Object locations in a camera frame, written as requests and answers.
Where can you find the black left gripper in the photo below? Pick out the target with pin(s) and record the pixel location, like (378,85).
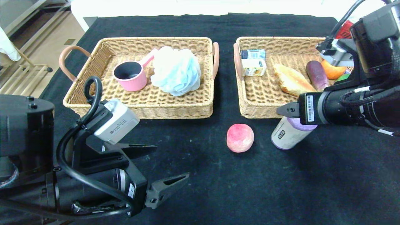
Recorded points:
(136,193)

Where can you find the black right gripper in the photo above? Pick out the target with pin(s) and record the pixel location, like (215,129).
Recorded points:
(308,108)

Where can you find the purple bag roll grey label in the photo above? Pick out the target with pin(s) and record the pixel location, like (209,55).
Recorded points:
(287,137)

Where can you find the golden striped croissant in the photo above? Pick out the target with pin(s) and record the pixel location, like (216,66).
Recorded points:
(290,81)

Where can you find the purple eggplant with green stem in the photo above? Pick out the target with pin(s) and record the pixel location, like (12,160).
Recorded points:
(316,75)

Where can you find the pink red peach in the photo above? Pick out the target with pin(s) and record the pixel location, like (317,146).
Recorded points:
(240,138)

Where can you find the pink saucepan with dark inside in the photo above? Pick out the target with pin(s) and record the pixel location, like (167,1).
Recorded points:
(132,82)

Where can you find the light blue mesh bath loofah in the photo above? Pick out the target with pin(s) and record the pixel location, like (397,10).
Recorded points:
(176,72)

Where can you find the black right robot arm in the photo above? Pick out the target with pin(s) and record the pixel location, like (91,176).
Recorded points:
(375,109)

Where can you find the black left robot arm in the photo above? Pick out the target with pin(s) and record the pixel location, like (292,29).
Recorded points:
(25,131)

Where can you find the white yellow juice box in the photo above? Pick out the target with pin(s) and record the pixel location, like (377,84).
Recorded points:
(253,67)

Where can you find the orange fruit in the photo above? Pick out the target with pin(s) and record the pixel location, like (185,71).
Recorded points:
(332,71)

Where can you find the green round citrus fruit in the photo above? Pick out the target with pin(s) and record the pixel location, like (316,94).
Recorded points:
(343,77)

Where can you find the dark blue drink carton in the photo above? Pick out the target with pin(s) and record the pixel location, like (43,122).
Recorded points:
(253,54)

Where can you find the black table cloth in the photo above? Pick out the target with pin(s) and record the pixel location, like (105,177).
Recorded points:
(234,193)

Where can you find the red soda can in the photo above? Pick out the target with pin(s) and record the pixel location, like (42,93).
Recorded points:
(345,31)

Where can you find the wooden rack on castors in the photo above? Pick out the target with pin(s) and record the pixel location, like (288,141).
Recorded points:
(34,66)

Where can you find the white furniture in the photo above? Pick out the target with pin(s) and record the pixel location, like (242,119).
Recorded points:
(87,9)

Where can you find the white hanging cloth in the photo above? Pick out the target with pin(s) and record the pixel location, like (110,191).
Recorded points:
(7,47)

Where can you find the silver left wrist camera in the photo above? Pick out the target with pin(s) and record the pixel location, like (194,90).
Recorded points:
(117,122)

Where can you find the grey metal shelf frame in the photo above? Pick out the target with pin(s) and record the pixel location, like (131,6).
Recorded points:
(28,15)

